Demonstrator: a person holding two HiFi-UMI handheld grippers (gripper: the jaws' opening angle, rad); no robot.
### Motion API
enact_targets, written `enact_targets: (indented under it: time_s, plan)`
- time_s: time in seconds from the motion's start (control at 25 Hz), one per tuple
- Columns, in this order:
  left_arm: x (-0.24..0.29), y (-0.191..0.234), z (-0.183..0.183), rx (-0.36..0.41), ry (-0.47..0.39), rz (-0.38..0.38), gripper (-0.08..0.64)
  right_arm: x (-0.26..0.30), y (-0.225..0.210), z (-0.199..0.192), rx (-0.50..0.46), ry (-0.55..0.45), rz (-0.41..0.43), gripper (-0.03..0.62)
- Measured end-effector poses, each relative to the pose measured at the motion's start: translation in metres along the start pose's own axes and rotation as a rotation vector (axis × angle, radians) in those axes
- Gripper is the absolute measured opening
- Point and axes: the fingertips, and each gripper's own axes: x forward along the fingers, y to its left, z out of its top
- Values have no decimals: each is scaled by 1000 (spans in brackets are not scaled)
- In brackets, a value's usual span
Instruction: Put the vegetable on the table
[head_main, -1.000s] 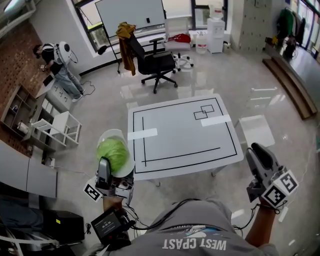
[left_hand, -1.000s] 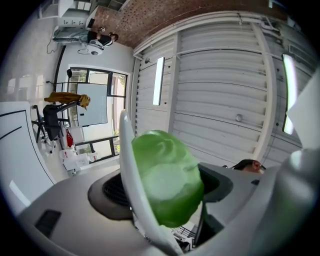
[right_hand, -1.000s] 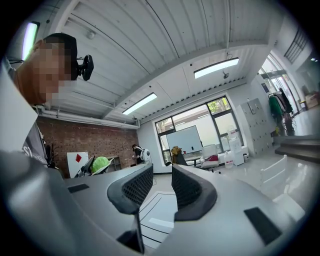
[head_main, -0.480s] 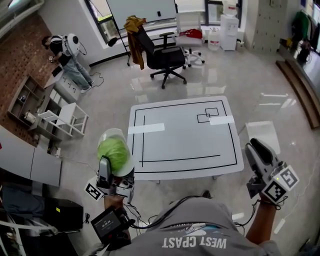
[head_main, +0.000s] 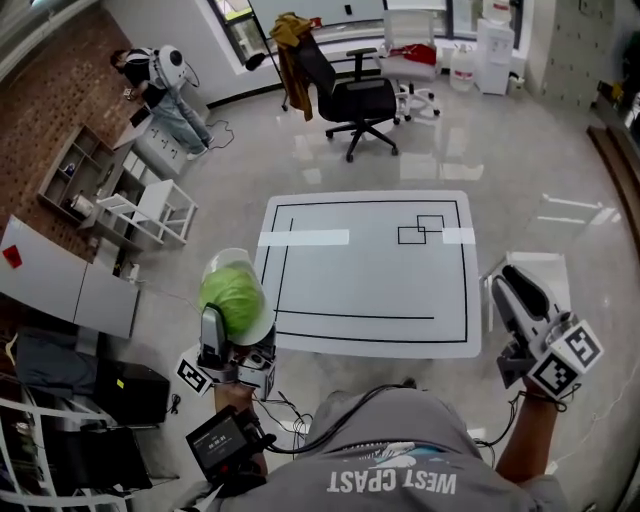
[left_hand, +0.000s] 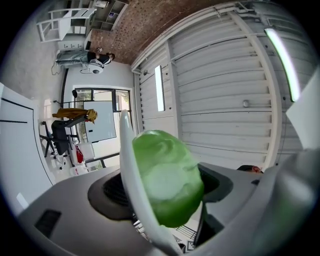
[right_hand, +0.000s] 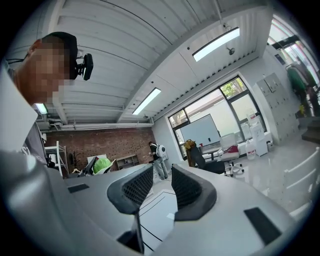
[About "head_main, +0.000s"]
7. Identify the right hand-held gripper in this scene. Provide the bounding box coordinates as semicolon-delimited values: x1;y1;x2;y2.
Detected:
491;263;605;402

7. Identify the black folding chair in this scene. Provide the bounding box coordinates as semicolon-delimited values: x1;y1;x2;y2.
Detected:
42;424;181;494

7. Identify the person's right forearm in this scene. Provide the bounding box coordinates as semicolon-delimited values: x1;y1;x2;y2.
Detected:
492;377;569;486

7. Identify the person's grey printed shirt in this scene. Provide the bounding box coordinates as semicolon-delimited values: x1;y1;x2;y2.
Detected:
174;387;569;512

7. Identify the black pole stand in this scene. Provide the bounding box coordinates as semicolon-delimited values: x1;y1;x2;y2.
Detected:
244;9;290;112

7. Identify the white drawer cabinet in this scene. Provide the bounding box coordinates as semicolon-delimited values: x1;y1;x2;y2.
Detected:
133;122;185;180

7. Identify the grey cabinet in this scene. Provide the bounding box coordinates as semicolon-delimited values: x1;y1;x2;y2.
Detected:
0;214;141;341

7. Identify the white office chair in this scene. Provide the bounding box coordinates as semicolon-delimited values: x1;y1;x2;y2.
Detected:
375;9;442;123

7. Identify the red cloth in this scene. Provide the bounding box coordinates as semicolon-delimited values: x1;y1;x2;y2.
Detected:
389;43;438;66

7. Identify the white water dispenser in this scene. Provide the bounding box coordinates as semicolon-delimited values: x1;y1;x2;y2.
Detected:
474;18;516;96

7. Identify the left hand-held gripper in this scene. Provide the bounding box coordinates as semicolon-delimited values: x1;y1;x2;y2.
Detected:
174;302;279;403

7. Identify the white wooden chair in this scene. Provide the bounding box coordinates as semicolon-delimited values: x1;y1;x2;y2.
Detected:
94;178;200;247

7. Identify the white pot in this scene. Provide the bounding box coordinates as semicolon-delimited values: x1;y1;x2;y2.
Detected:
63;193;97;217

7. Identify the black office chair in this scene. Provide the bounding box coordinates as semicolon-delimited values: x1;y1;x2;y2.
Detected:
294;32;401;164

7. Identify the green cabbage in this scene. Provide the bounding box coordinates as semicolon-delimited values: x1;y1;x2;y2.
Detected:
198;267;271;337

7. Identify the thick black monitor cable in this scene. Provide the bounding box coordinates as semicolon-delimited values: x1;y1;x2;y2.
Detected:
269;383;419;455

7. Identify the white plate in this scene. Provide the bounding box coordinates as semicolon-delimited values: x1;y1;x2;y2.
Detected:
201;247;278;346

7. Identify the white table with black lines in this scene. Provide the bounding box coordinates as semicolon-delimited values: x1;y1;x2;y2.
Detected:
253;189;484;360

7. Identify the mustard yellow jacket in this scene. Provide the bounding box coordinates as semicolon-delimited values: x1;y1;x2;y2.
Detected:
269;13;317;123

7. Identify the clear dispenser water bottle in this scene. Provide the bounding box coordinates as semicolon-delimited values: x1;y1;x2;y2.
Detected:
482;0;512;22

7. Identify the clear water jug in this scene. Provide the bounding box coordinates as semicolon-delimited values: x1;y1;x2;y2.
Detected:
448;42;476;94

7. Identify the brown wooden shelf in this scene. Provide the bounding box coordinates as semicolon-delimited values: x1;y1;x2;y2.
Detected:
585;74;640;211

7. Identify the white metal shelf rack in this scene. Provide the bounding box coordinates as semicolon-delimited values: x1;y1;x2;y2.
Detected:
0;397;126;512

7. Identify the black monitor mount clamp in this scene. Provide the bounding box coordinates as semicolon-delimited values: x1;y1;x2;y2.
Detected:
202;462;269;499

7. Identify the black monitor screen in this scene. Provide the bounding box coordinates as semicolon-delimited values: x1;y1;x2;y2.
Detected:
184;404;279;484

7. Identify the person's left forearm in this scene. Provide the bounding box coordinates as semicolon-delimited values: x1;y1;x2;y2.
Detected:
213;382;261;416

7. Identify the black box with yellow sticker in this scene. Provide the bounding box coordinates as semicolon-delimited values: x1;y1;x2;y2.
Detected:
94;358;172;430

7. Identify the blue-grey cloth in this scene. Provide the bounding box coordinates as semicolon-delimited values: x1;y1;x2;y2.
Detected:
13;327;101;399

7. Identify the grey shelf unit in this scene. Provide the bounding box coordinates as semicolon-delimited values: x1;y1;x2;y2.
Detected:
37;124;151;251

